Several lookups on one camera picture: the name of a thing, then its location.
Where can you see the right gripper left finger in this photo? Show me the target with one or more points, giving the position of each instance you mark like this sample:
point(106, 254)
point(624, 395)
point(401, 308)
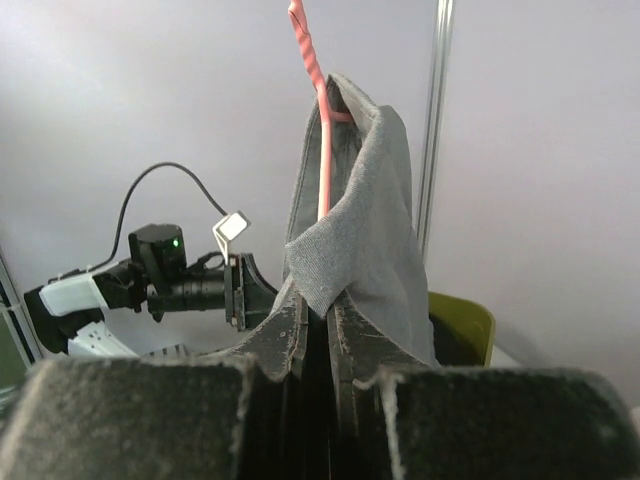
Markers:
point(229, 415)

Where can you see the green plastic basket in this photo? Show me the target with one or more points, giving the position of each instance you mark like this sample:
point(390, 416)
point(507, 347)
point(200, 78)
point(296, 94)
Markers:
point(464, 331)

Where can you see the pink hanger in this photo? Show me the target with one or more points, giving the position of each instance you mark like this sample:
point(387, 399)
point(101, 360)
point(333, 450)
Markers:
point(327, 115)

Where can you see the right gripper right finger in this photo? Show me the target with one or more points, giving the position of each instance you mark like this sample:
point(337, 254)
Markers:
point(400, 419)

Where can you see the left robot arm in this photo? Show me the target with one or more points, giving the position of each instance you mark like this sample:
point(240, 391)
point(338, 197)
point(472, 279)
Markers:
point(68, 312)

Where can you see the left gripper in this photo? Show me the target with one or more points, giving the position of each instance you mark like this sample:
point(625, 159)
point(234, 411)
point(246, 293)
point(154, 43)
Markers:
point(249, 297)

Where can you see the grey shirt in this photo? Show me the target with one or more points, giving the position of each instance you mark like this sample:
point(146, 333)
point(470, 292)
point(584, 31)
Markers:
point(366, 245)

